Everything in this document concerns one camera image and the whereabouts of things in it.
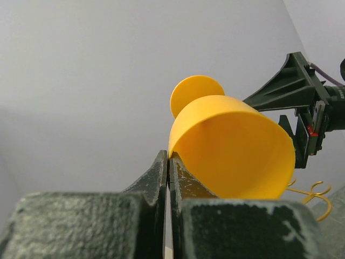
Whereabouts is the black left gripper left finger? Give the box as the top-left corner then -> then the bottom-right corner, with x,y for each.
1,151 -> 168,258

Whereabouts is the gold wire glass rack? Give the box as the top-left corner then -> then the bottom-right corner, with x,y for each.
285,178 -> 333,222

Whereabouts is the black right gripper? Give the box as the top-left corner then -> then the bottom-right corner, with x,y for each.
244,52 -> 344,169

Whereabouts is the orange plastic goblet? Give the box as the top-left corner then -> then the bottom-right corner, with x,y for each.
168,75 -> 295,199

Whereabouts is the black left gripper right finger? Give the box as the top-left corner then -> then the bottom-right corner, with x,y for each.
169,153 -> 330,258

